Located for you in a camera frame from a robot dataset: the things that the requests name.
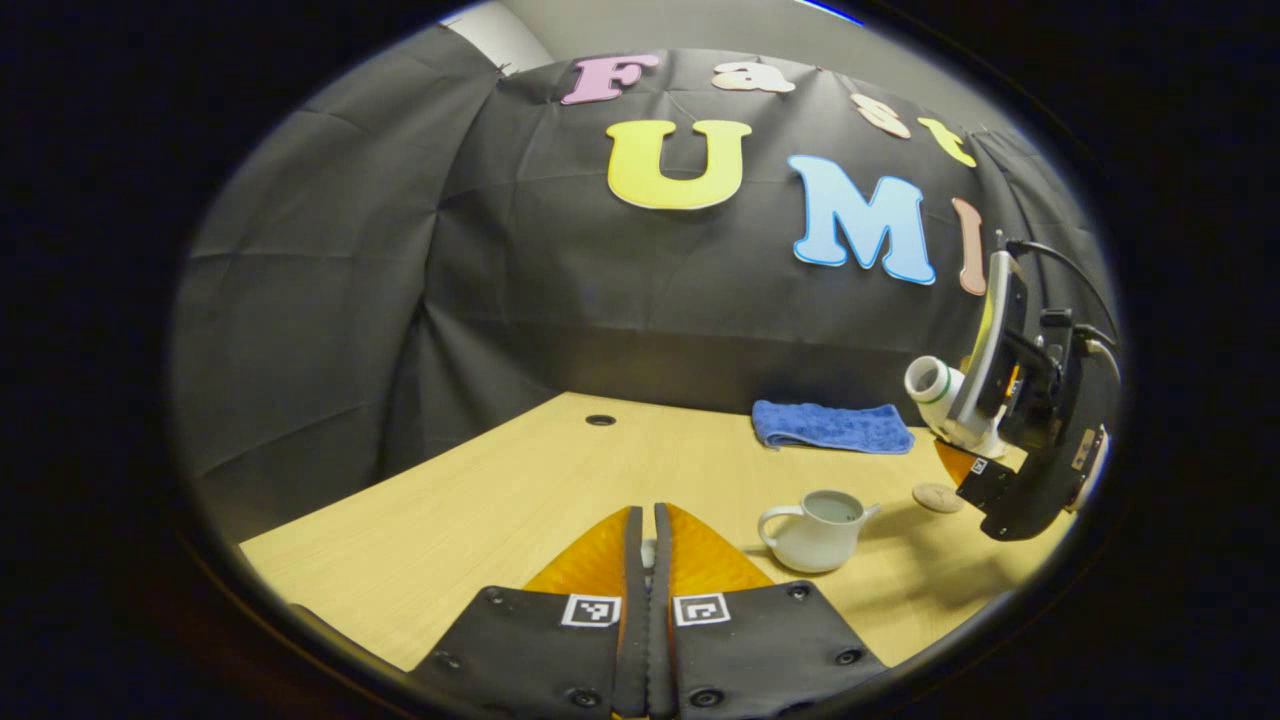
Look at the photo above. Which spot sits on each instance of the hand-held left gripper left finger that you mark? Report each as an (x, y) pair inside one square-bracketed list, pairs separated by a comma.
[(633, 640)]

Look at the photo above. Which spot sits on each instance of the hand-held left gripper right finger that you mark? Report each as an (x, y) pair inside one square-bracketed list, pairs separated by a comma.
[(662, 640)]

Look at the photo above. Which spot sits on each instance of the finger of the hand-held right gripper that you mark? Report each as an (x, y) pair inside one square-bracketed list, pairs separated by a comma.
[(1000, 300), (990, 485)]

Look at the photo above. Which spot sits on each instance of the round wooden coaster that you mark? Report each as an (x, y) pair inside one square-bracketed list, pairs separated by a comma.
[(938, 498)]

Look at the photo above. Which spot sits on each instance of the white plastic water bottle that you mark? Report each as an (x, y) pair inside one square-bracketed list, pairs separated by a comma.
[(935, 383)]

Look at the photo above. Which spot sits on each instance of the white ceramic teacup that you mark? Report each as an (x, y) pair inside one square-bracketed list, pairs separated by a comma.
[(815, 545)]

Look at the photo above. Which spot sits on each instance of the blue towel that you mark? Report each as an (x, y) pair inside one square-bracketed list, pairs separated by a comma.
[(830, 428)]

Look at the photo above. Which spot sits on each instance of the black backdrop cloth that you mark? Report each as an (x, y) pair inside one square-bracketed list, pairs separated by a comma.
[(400, 250)]

